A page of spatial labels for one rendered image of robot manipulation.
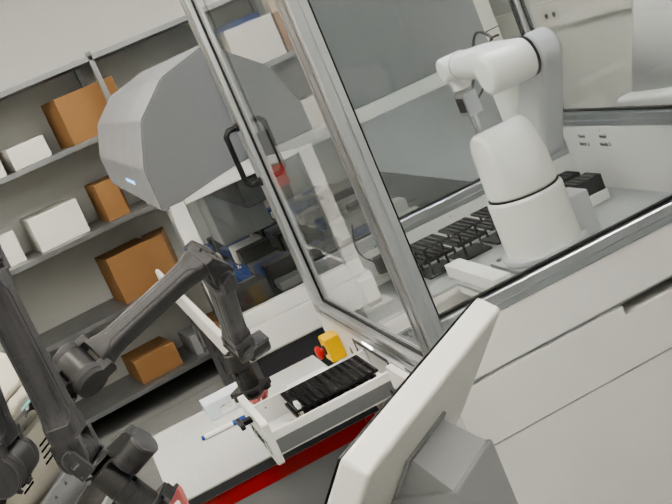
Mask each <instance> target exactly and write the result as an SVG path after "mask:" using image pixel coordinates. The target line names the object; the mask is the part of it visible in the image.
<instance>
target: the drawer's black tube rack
mask: <svg viewBox="0 0 672 504"><path fill-rule="evenodd" d="M376 372H378V369H377V368H375V367H374V366H372V365H371V364H369V363H368V362H366V361H365V360H363V359H362V358H360V357H359V356H357V355H355V356H353V357H351V358H349V359H347V360H345V361H343V362H341V363H339V364H337V365H335V366H333V367H331V368H329V369H327V370H325V371H324V372H322V373H320V374H318V375H316V376H314V377H312V378H310V379H308V380H306V381H304V382H302V383H300V384H298V385H296V386H294V387H292V388H290V389H288V390H286V391H287V392H288V393H289V394H290V395H291V396H292V397H293V398H294V399H296V400H297V401H298V402H299V403H300V404H301V405H302V406H303V407H304V409H305V410H303V412H304V414H306V413H308V412H309V411H311V410H313V409H315V408H317V407H319V406H321V405H323V404H325V403H327V402H329V401H331V400H333V399H334V398H336V397H338V396H340V395H342V394H344V393H346V392H348V391H350V390H352V389H354V388H356V387H358V386H359V385H361V384H363V383H365V382H367V381H369V380H371V379H373V378H375V377H377V375H375V374H374V373H376ZM285 406H286V408H287V409H288V410H289V411H290V412H291V413H292V414H293V415H294V416H295V417H296V418H298V417H300V416H299V414H298V413H297V412H296V411H295V410H294V409H293V408H292V407H291V406H290V405H289V404H288V403H285Z"/></svg>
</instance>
